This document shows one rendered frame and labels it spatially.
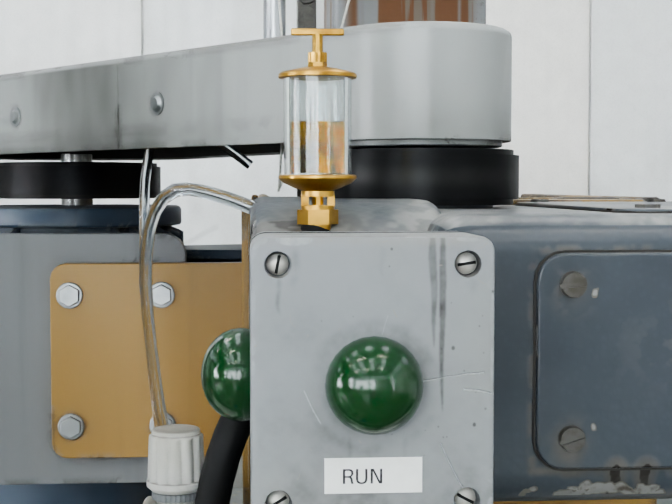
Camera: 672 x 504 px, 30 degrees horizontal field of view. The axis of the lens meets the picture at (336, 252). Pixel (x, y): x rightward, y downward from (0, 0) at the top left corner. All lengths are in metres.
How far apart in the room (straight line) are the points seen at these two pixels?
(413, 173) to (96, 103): 0.25
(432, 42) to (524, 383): 0.17
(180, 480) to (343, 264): 0.29
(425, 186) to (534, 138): 5.20
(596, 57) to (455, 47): 5.29
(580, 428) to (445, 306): 0.09
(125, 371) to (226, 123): 0.24
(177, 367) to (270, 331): 0.43
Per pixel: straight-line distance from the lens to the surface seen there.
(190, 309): 0.81
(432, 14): 0.94
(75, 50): 5.68
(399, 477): 0.39
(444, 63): 0.55
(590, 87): 5.83
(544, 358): 0.44
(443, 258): 0.38
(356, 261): 0.38
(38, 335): 0.83
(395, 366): 0.37
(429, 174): 0.54
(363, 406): 0.37
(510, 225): 0.44
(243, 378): 0.39
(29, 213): 0.86
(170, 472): 0.65
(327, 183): 0.45
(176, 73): 0.67
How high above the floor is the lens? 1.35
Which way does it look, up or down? 3 degrees down
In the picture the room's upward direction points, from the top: straight up
